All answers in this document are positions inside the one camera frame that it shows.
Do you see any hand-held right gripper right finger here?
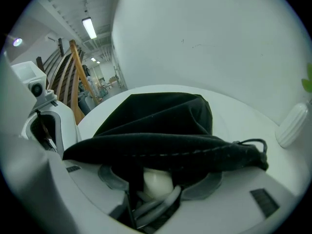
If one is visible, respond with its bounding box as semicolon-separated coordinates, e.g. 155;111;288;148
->
151;171;298;234

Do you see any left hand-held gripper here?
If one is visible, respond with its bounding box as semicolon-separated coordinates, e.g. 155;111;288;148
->
11;60;83;154

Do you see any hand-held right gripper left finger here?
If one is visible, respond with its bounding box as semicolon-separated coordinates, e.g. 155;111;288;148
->
0;135;147;234

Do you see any cream hair dryer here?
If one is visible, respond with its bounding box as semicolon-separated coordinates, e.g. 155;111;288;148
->
133;167;183;229

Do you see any black fabric pouch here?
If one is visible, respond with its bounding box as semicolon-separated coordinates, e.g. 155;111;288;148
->
62;92;269;197

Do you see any grey bin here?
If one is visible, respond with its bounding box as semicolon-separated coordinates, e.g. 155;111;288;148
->
77;93;95;116

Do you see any white ribbed vase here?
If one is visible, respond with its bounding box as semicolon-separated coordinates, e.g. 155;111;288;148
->
274;102;311;149

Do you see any long ceiling light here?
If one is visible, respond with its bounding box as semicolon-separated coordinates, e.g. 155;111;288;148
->
81;17;98;40

